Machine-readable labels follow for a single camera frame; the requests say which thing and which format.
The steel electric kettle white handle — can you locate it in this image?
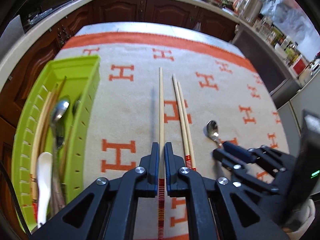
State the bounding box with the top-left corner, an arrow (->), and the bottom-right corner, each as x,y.
232,0 -> 260,18

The row of condiment bottles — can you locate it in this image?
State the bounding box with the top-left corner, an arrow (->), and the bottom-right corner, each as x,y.
251,15 -> 320,80

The green plastic utensil tray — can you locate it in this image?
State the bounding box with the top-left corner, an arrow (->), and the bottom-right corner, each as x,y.
11,54 -> 102,233

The red labelled packet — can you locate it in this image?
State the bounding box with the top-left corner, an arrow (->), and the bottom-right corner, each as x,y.
290,55 -> 307,74

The orange patterned beige tablecloth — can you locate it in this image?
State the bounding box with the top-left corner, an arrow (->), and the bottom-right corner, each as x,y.
54,31 -> 295,240

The stainless steel splash guard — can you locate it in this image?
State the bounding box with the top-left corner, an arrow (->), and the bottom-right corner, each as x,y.
4,15 -> 25,45

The beige chopstick red striped end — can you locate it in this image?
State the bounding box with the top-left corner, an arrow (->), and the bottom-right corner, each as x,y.
171,74 -> 193,168
177,80 -> 197,171
157,67 -> 166,240
29,92 -> 52,214

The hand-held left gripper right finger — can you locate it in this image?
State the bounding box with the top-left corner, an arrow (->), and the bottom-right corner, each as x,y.
164,142 -> 290,240

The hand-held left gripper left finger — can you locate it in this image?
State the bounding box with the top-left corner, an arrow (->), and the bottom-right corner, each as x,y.
31,142 -> 160,240

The grey refrigerator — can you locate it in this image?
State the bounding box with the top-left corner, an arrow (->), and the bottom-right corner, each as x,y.
271,79 -> 320,140

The white ceramic spoon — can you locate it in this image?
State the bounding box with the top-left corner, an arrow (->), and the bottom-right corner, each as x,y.
36,151 -> 53,228

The plastic wall covering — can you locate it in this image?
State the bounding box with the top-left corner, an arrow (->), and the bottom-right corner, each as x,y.
260,0 -> 318,60

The dark grey appliance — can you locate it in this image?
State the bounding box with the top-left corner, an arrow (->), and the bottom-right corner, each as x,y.
231,24 -> 302,100

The dark brown wooden chopstick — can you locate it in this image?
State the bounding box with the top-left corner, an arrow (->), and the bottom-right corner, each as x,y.
54,76 -> 67,100
46,85 -> 58,110

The black gas stove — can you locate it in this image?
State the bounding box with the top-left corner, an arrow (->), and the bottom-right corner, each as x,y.
21,4 -> 78,34

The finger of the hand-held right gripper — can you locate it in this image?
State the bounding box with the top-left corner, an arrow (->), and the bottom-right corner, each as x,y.
212,148 -> 288,228
223,141 -> 297,193

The small metal spoon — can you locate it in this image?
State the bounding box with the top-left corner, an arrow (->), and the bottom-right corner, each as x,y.
206,120 -> 224,148

